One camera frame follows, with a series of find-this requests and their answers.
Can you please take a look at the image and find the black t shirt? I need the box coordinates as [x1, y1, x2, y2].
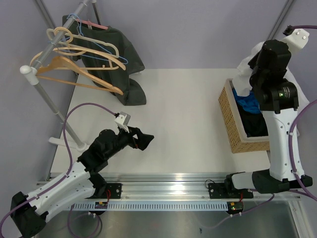
[237, 104, 268, 137]

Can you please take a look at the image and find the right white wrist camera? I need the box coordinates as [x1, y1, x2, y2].
[281, 25, 310, 54]

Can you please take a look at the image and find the purple cable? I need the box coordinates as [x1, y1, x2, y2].
[0, 103, 119, 235]
[288, 24, 317, 203]

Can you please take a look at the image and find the cream plastic hanger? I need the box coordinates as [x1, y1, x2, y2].
[46, 27, 119, 59]

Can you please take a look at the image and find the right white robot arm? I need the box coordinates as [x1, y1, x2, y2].
[224, 40, 313, 197]

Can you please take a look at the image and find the dark grey t shirt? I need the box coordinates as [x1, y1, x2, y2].
[61, 14, 147, 107]

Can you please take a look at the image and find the metal clothes rack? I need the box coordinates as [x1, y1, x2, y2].
[20, 0, 96, 152]

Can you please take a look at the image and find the brown wooden hanger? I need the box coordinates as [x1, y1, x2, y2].
[36, 56, 123, 95]

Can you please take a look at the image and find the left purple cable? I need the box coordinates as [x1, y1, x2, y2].
[0, 103, 119, 235]

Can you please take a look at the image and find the wicker laundry basket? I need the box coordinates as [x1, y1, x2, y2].
[218, 78, 269, 154]

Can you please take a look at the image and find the bright blue t shirt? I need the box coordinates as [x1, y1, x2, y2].
[232, 88, 261, 114]

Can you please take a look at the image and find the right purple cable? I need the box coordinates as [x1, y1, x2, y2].
[288, 24, 317, 203]

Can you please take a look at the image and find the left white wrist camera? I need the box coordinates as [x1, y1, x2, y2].
[114, 112, 131, 133]

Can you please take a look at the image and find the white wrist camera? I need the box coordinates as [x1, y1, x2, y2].
[281, 25, 310, 54]
[114, 112, 131, 133]

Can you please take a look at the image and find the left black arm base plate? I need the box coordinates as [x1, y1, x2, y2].
[98, 183, 122, 199]

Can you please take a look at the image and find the white slotted cable duct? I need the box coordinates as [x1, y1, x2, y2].
[73, 201, 228, 211]

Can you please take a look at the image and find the white t shirt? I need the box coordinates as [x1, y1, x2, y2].
[232, 41, 310, 106]

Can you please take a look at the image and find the light blue wire hanger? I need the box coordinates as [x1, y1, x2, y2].
[66, 13, 129, 65]

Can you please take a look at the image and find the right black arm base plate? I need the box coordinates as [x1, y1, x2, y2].
[208, 182, 254, 199]

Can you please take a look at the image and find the aluminium mounting rail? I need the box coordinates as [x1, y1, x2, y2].
[37, 173, 302, 201]

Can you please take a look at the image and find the beige wooden hanger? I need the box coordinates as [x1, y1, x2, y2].
[53, 47, 126, 71]

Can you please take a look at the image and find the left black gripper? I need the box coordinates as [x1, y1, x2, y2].
[105, 124, 154, 159]

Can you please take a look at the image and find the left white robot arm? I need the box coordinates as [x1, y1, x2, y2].
[10, 127, 154, 238]

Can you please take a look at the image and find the pink hanger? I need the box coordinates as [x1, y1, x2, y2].
[76, 19, 108, 30]

